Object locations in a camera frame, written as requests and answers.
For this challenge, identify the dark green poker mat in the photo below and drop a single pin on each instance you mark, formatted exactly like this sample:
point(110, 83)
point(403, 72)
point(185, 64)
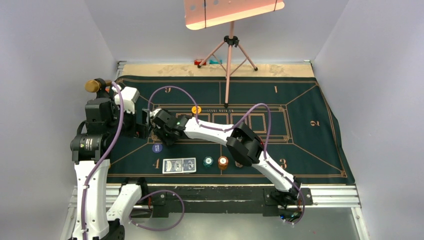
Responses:
point(290, 112)

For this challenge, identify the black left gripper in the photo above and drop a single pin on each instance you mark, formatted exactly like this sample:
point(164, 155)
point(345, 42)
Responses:
point(139, 130)

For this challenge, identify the blue small blind button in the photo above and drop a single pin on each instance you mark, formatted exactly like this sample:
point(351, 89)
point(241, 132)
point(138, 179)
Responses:
point(157, 147)

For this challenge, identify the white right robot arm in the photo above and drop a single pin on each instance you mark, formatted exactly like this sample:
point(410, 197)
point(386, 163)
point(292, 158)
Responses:
point(244, 145)

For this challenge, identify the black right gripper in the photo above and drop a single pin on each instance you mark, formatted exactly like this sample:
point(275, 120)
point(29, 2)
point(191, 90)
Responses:
point(159, 132)

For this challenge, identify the red clip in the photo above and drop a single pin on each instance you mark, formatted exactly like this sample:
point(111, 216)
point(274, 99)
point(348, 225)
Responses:
point(198, 62)

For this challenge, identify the white blue chip stack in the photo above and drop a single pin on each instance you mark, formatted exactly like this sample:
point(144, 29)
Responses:
point(238, 165)

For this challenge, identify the blue playing card deck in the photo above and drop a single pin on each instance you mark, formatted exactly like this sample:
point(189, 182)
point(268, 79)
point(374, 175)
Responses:
point(179, 165)

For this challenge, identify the gold knob black clamp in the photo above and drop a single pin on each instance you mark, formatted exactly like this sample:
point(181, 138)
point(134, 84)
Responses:
point(99, 87)

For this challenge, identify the yellow big blind button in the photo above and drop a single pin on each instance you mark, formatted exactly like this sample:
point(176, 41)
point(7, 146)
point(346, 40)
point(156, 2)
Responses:
point(196, 110)

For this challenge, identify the teal clip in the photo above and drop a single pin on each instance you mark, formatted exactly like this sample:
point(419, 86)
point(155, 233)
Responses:
point(215, 62)

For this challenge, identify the aluminium frame rail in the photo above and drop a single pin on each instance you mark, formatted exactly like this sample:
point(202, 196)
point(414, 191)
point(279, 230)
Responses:
point(323, 196)

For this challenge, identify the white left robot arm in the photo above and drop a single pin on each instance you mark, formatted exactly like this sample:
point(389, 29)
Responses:
point(106, 120)

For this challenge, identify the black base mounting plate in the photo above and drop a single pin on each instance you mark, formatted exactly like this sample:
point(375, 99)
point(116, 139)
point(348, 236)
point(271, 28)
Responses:
point(238, 199)

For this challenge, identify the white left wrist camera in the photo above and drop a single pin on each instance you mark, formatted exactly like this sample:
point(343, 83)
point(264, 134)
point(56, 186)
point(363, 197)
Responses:
point(129, 96)

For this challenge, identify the orange poker chip stack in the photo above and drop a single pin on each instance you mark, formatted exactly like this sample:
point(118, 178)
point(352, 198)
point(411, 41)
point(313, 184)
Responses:
point(223, 162)

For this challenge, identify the pink music stand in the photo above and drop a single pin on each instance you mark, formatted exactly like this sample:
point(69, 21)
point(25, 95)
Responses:
point(202, 14)

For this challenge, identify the green blue poker chip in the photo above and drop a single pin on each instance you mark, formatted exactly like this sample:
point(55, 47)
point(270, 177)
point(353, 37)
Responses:
point(208, 161)

